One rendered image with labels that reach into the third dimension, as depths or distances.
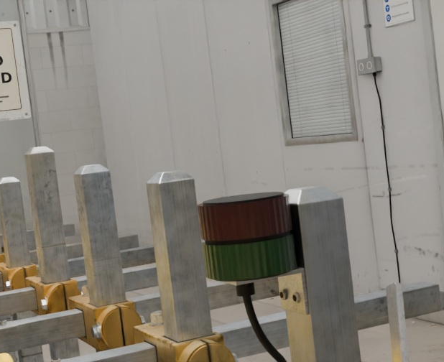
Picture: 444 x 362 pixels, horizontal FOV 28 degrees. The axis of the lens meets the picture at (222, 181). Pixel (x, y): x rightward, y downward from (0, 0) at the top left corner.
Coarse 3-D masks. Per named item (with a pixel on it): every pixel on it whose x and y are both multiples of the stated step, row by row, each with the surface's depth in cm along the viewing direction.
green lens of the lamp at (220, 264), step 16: (272, 240) 56; (288, 240) 57; (208, 256) 57; (224, 256) 56; (240, 256) 56; (256, 256) 56; (272, 256) 56; (288, 256) 57; (208, 272) 58; (224, 272) 56; (240, 272) 56; (256, 272) 56; (272, 272) 56
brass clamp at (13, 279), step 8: (0, 264) 157; (32, 264) 151; (8, 272) 149; (16, 272) 148; (24, 272) 149; (32, 272) 149; (8, 280) 149; (16, 280) 148; (24, 280) 148; (8, 288) 148; (16, 288) 148
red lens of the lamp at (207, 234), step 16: (208, 208) 57; (224, 208) 56; (240, 208) 56; (256, 208) 56; (272, 208) 56; (288, 208) 58; (208, 224) 57; (224, 224) 56; (240, 224) 56; (256, 224) 56; (272, 224) 56; (288, 224) 57; (208, 240) 57; (224, 240) 56
